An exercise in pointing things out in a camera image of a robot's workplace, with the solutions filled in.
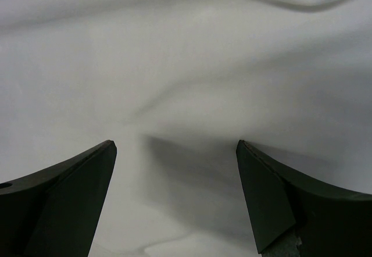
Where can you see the white Coca-Cola t-shirt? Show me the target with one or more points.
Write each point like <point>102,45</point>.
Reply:
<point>176,84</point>

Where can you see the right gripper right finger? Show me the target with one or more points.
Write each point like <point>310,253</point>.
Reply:
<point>293,214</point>

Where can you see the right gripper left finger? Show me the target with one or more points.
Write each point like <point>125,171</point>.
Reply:
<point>55,211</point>

